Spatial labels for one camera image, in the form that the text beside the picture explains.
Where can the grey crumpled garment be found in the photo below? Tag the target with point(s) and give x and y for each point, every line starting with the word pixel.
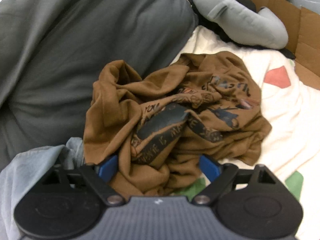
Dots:
pixel 25 170

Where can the brown printed t-shirt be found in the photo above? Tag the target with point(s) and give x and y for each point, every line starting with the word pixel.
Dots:
pixel 160 125

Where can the grey neck pillow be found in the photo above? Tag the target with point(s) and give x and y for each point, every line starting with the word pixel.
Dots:
pixel 244 26

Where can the cream bear print blanket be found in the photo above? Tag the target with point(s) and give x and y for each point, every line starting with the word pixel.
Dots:
pixel 291 150

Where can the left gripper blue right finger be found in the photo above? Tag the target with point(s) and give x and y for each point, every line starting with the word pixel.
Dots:
pixel 220 176

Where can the brown cardboard sheet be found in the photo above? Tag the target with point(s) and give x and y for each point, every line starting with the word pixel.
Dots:
pixel 303 29

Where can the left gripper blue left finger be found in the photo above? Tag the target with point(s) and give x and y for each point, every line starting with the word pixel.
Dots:
pixel 97 178

